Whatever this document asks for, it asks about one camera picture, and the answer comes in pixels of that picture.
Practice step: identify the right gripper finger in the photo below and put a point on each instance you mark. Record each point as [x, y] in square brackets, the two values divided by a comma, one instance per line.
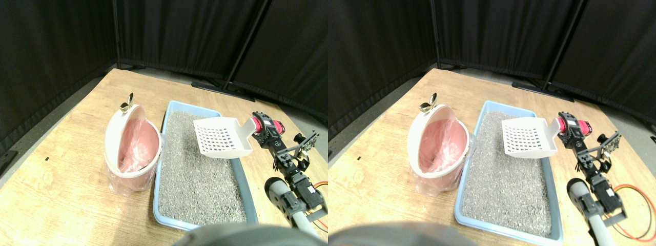
[575, 139]
[262, 119]
[270, 139]
[568, 119]

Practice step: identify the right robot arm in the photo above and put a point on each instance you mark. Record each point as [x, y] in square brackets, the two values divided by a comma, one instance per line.
[294, 192]
[597, 197]

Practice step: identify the black curtain stand foot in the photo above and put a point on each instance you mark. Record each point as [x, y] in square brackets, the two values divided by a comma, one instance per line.
[543, 91]
[223, 91]

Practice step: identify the black curtain stand pole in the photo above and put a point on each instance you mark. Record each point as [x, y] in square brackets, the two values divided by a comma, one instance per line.
[248, 41]
[116, 36]
[566, 41]
[434, 36]

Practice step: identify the blue litter tray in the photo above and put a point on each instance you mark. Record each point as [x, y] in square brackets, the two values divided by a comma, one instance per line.
[507, 200]
[200, 195]

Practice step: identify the white bin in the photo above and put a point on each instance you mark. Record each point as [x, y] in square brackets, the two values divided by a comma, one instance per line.
[435, 154]
[130, 154]

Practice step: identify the black bracket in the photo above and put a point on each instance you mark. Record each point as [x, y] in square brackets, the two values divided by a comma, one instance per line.
[607, 145]
[305, 145]

